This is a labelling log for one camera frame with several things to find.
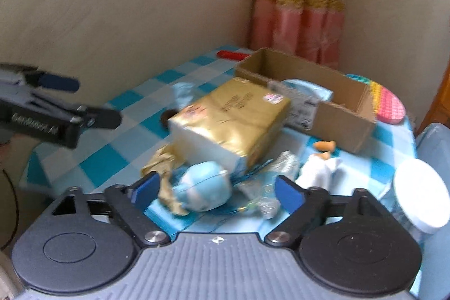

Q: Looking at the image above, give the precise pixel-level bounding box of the gold tissue pack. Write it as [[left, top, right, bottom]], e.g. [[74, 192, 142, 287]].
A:
[[168, 77, 292, 171]]

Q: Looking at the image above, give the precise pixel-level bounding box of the rainbow bubble pop mat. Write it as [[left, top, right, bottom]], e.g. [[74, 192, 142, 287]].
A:
[[345, 74, 406, 125]]

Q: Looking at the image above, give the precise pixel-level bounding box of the blue face mask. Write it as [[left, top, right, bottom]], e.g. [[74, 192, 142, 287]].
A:
[[281, 78, 333, 102]]

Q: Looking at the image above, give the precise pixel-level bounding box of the silver wrapper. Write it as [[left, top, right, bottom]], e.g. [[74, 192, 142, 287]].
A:
[[232, 150, 301, 220]]

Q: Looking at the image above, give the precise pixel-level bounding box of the dark round object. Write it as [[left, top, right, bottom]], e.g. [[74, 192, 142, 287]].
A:
[[161, 108, 180, 128]]

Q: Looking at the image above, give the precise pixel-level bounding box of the crumpled gold paper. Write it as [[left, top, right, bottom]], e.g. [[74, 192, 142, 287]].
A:
[[141, 144, 190, 216]]

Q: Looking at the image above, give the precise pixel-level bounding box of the light blue patterned wrapper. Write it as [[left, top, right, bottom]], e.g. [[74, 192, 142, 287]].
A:
[[172, 82, 203, 111]]

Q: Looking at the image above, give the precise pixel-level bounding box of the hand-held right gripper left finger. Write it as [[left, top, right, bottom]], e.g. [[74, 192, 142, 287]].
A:
[[53, 172, 170, 247]]

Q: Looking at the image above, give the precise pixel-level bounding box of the light blue plush toy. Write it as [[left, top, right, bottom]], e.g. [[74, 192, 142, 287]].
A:
[[174, 161, 233, 213]]

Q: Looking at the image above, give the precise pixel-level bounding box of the pink curtain with gold band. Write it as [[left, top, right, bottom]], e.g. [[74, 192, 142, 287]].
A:
[[249, 0, 348, 70]]

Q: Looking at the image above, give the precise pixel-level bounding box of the orange wooden furniture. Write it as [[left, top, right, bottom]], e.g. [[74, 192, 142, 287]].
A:
[[418, 64, 450, 135]]

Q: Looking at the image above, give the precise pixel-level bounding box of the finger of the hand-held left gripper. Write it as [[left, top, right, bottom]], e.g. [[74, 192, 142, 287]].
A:
[[26, 71, 81, 92], [70, 105, 122, 129]]

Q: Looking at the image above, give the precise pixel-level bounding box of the jar with white lid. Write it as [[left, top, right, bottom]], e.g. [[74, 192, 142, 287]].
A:
[[381, 159, 445, 239]]

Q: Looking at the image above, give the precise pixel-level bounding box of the light blue bag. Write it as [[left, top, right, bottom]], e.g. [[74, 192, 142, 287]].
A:
[[415, 122, 450, 297]]

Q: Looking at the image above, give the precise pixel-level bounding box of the white cloth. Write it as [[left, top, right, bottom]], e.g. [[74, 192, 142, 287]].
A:
[[299, 156, 343, 190]]

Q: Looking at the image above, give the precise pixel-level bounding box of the cardboard box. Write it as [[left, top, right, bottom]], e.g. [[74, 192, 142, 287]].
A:
[[235, 48, 377, 155]]

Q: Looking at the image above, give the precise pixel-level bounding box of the blue checked tablecloth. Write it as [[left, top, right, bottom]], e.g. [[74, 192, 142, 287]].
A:
[[19, 47, 419, 241]]

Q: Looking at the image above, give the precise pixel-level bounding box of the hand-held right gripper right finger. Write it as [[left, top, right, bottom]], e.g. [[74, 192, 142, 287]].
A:
[[264, 175, 382, 247]]

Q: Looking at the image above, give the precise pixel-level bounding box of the red folding fan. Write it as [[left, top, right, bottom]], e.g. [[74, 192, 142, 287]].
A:
[[217, 50, 251, 60]]

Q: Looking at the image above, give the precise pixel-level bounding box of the black cable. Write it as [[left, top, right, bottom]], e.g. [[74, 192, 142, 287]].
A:
[[0, 166, 18, 251]]

